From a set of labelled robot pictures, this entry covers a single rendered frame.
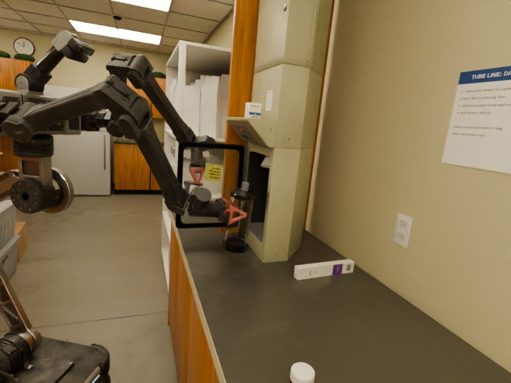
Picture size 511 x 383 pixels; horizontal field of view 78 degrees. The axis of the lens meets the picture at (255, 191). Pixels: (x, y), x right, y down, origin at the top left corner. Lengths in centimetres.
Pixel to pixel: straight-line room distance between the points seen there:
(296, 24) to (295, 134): 38
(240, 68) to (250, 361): 119
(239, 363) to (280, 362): 10
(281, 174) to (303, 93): 31
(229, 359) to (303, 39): 105
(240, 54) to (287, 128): 49
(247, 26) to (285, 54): 41
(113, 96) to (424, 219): 103
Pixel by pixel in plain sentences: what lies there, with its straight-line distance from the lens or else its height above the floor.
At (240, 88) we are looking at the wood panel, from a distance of 153.
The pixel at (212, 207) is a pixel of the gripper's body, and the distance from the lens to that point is 116.
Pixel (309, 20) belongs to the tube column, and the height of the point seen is 187.
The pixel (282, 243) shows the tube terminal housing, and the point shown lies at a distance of 131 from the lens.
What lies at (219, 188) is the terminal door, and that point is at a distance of 147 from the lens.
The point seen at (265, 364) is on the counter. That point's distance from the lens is 84.
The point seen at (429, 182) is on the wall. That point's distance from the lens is 120.
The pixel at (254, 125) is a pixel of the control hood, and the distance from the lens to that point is 116.
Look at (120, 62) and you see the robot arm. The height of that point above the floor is 166.
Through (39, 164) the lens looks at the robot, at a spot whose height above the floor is 126.
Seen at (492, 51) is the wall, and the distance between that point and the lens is 115.
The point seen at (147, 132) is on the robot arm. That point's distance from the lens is 94.
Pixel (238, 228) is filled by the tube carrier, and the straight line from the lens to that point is 120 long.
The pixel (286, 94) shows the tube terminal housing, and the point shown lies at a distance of 121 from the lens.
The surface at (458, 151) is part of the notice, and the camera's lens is 114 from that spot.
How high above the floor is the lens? 149
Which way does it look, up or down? 12 degrees down
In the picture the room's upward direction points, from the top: 5 degrees clockwise
